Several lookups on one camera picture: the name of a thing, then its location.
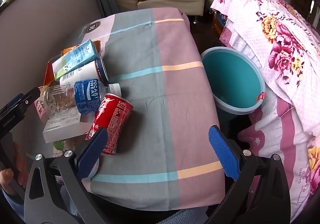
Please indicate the blue and green drink carton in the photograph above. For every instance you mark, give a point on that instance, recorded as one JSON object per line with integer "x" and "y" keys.
{"x": 75, "y": 58}

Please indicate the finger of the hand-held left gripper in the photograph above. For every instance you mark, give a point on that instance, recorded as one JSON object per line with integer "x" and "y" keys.
{"x": 25, "y": 101}

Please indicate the white flat box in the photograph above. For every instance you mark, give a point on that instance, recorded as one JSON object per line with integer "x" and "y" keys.
{"x": 65, "y": 130}

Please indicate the pink floral quilt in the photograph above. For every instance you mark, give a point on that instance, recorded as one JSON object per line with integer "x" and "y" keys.
{"x": 282, "y": 64}

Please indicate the plaid tablecloth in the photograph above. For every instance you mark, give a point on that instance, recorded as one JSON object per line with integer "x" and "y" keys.
{"x": 162, "y": 101}

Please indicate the wooden bed frame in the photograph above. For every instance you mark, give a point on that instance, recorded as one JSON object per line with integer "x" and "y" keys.
{"x": 217, "y": 24}

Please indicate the person's left hand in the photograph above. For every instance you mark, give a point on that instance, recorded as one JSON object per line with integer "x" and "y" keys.
{"x": 6, "y": 177}

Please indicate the clear bottle with blue label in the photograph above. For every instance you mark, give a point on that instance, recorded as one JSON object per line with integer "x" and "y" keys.
{"x": 86, "y": 96}

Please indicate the red soda can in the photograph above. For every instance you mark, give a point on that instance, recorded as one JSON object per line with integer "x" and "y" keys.
{"x": 112, "y": 116}

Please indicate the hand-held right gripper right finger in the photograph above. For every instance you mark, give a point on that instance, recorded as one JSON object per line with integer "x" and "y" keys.
{"x": 223, "y": 154}

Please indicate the green printed packet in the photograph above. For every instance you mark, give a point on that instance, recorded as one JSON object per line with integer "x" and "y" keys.
{"x": 60, "y": 144}

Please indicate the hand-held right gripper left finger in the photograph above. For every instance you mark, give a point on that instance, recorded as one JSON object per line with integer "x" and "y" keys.
{"x": 91, "y": 151}

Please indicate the white small bottle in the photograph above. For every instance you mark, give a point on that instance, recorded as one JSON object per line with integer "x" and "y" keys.
{"x": 82, "y": 71}

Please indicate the orange snack packet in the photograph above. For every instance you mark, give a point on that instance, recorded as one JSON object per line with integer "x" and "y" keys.
{"x": 67, "y": 51}

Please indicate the pink paper cup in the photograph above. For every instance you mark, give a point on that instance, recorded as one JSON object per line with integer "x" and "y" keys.
{"x": 40, "y": 109}

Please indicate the teal round bin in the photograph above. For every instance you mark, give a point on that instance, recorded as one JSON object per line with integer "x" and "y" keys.
{"x": 232, "y": 79}

